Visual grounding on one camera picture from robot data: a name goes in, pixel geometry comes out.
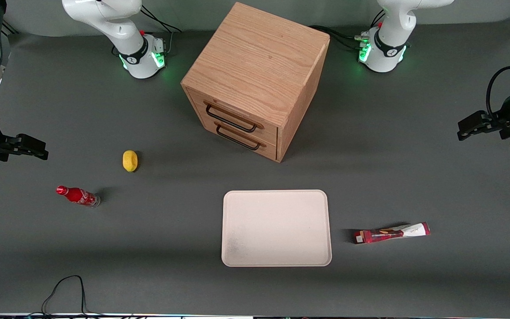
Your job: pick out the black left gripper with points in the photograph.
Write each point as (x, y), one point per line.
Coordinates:
(504, 120)

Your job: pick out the red cookie box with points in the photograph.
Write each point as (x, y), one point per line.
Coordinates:
(388, 235)

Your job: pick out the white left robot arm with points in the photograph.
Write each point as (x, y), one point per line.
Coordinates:
(385, 55)

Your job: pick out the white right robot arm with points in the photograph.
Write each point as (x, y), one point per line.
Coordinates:
(104, 13)

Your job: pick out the beige plastic tray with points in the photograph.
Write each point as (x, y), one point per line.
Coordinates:
(276, 228)

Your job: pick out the red cola bottle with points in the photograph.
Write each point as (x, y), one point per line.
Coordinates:
(78, 195)

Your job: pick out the yellow lemon toy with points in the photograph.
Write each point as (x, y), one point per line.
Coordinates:
(130, 161)

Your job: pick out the wooden drawer front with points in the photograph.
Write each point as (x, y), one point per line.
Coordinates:
(269, 150)
(268, 133)

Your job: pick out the wooden drawer cabinet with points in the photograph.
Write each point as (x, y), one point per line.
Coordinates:
(259, 57)

